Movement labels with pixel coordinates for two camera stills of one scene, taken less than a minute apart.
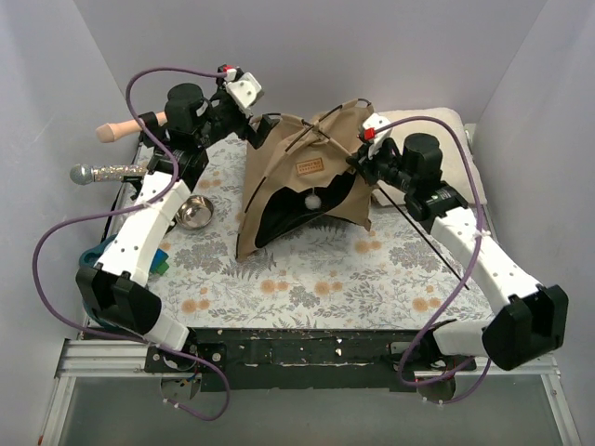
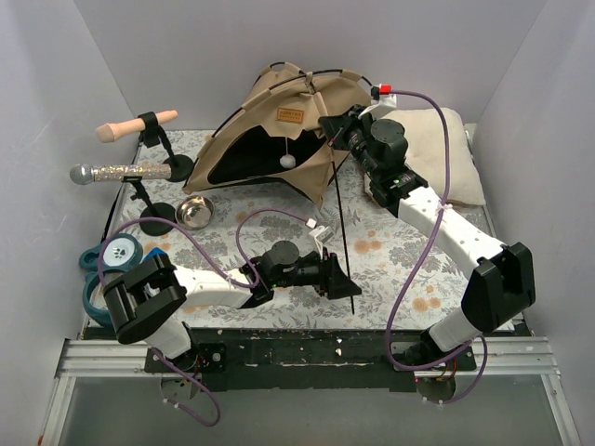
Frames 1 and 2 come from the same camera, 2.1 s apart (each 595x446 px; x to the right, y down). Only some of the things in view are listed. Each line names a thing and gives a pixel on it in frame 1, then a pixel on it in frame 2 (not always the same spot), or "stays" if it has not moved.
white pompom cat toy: x=312 y=202 → x=287 y=161
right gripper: x=361 y=161 → x=344 y=129
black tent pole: x=423 y=238 → x=343 y=227
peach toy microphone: x=109 y=132 stays
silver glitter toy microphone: x=83 y=174 stays
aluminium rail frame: x=100 y=358 stays
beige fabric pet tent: x=299 y=178 → x=275 y=133
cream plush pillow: x=454 y=165 stays
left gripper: x=251 y=131 → x=325 y=272
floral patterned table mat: x=336 y=276 stays
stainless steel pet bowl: x=194 y=212 stays
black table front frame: x=307 y=359 stays
